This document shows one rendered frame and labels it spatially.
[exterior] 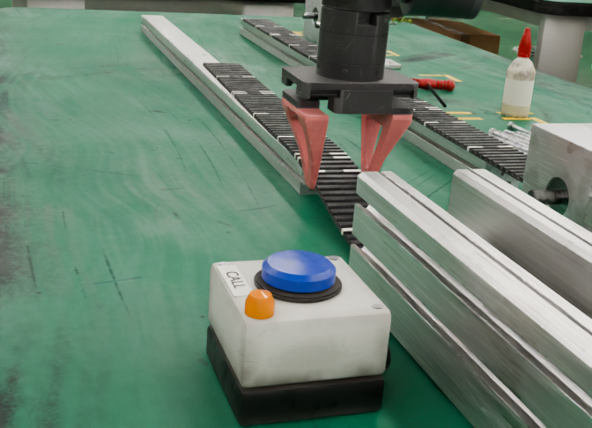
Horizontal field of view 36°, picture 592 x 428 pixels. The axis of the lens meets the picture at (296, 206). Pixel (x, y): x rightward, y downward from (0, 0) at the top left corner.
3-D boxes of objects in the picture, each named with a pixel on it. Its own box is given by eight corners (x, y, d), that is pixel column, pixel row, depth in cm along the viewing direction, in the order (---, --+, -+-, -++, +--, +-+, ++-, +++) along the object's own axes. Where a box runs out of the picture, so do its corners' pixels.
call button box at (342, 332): (204, 354, 53) (209, 254, 51) (358, 341, 56) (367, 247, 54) (238, 429, 46) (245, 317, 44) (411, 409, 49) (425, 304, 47)
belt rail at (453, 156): (239, 33, 174) (240, 18, 173) (259, 33, 176) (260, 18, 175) (482, 188, 89) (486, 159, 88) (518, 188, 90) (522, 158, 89)
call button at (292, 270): (251, 282, 50) (254, 248, 50) (319, 277, 51) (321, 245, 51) (271, 313, 47) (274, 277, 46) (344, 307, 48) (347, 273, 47)
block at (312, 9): (291, 35, 177) (294, -14, 173) (344, 37, 181) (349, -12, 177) (309, 44, 168) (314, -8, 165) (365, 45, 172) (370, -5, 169)
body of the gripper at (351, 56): (418, 105, 75) (429, 16, 73) (302, 105, 72) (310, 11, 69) (387, 87, 81) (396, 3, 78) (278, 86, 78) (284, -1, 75)
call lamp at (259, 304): (240, 307, 46) (242, 285, 45) (269, 305, 46) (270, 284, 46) (248, 320, 44) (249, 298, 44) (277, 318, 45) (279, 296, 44)
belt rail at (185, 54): (141, 31, 169) (141, 14, 168) (162, 31, 170) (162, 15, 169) (299, 195, 83) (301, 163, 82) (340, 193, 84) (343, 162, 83)
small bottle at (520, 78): (524, 120, 120) (538, 31, 116) (497, 115, 121) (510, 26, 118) (531, 115, 123) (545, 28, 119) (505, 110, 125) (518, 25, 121)
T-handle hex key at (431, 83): (397, 86, 135) (399, 75, 135) (453, 90, 136) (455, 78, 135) (412, 110, 120) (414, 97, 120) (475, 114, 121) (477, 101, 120)
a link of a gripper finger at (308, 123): (377, 199, 77) (389, 91, 74) (298, 202, 74) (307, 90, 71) (349, 173, 83) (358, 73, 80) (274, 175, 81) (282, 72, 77)
